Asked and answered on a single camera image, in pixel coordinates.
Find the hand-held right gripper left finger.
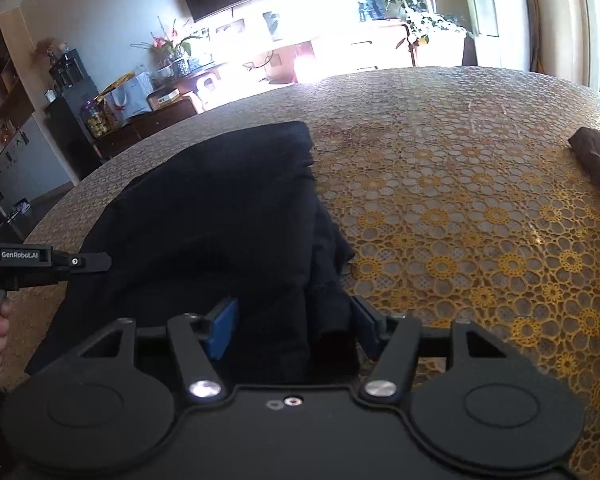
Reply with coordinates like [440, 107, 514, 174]
[76, 296, 241, 404]

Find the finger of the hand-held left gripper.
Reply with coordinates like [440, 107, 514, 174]
[53, 252, 113, 282]

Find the potted flowering plant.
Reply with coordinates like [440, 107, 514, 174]
[129, 16, 212, 79]

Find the wooden TV cabinet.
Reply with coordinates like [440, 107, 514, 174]
[91, 94, 202, 162]

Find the white wardrobe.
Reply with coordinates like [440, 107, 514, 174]
[0, 114, 77, 212]

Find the flat cardboard box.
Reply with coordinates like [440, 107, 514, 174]
[146, 86, 182, 112]

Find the dark navy T-shirt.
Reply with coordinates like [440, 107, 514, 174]
[24, 120, 357, 387]

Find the white gift bag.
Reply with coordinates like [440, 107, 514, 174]
[101, 71, 154, 122]

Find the leafy window plant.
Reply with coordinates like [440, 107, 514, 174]
[329, 0, 469, 47]

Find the yellow floral lace cloth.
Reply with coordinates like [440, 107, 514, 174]
[0, 64, 600, 480]

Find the black coffee machine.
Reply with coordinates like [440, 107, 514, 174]
[46, 46, 89, 94]

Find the open shelf unit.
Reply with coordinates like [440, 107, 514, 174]
[0, 19, 37, 157]

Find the beige curtain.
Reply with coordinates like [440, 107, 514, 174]
[521, 0, 600, 94]

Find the dark blue cabinet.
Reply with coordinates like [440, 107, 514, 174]
[43, 85, 104, 167]

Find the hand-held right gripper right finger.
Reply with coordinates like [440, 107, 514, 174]
[350, 295, 512, 404]

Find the row of shoes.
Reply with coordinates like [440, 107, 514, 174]
[6, 198, 34, 222]

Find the jar with purple lid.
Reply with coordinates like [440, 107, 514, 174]
[80, 96, 117, 140]

